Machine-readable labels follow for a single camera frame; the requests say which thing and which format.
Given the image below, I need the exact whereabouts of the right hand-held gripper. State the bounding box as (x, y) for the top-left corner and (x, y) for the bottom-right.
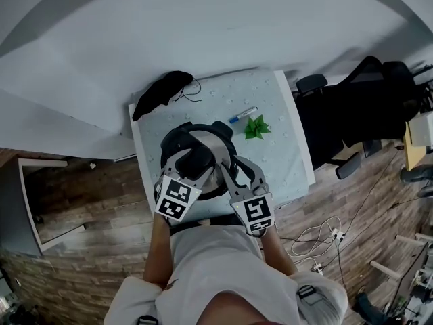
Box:
(219, 156), (275, 238)

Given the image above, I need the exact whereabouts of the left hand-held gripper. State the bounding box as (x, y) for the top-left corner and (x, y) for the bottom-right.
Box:
(154, 148), (217, 223)

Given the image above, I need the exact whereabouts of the pressure cooker lid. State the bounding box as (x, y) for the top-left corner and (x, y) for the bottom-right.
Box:
(160, 122), (237, 199)

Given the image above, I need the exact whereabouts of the black pressure cooker pot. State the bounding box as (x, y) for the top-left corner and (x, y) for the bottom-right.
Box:
(196, 120), (240, 202)

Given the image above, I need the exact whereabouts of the person's left forearm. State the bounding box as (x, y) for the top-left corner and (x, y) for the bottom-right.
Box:
(143, 213), (175, 289)

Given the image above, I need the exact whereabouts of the person's right forearm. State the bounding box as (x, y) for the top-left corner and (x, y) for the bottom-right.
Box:
(262, 230), (298, 274)

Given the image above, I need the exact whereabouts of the person's dark trouser leg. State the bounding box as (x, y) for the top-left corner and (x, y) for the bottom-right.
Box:
(209, 215), (243, 227)

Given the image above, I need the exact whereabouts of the green artificial leaf sprig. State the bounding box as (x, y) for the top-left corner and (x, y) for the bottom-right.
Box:
(244, 114), (272, 141)

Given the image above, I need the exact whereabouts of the blue and white marker pen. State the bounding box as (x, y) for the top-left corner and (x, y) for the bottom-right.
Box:
(229, 106), (258, 124)

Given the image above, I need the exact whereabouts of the white square table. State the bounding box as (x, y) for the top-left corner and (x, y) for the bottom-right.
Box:
(127, 68), (317, 236)

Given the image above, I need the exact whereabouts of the black cloth pouch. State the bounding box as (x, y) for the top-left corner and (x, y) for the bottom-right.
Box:
(131, 70), (203, 122)

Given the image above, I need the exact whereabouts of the person's white shirt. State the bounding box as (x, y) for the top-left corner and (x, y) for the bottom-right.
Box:
(103, 220), (349, 325)

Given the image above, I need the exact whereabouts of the black office chair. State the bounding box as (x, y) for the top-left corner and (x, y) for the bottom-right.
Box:
(291, 55), (426, 181)

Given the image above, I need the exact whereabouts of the white-legged table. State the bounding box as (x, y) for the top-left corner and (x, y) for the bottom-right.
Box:
(370, 232), (433, 318)

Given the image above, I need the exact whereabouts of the yellow wooden desk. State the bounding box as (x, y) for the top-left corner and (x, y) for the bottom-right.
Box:
(402, 120), (427, 172)

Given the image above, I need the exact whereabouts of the white box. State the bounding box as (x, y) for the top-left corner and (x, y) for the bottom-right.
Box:
(407, 112), (433, 148)

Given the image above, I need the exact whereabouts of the white coiled cable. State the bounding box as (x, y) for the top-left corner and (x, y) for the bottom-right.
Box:
(290, 215), (342, 267)

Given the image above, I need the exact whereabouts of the long black floor cable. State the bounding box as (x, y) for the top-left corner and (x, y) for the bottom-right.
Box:
(333, 144), (433, 284)

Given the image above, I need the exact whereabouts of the dark cabinet with white frame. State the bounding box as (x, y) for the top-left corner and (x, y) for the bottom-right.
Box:
(0, 156), (85, 257)

